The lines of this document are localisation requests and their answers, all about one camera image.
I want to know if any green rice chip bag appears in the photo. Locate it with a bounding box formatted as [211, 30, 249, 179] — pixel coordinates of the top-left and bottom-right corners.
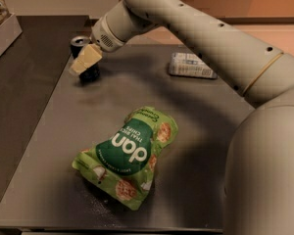
[72, 107, 178, 211]

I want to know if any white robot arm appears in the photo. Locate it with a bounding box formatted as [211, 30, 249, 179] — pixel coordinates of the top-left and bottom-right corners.
[72, 0, 294, 235]

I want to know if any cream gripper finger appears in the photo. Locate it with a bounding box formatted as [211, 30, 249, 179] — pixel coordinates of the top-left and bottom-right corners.
[70, 44, 102, 75]

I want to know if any white tray with snacks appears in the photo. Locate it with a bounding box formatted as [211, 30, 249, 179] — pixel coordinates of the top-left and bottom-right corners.
[0, 0, 24, 68]

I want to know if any clear plastic water bottle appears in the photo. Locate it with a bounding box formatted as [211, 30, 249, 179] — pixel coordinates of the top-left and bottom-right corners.
[169, 52, 218, 79]

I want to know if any dark blue Pepsi can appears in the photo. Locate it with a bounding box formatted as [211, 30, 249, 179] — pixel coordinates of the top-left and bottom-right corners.
[70, 35, 102, 84]

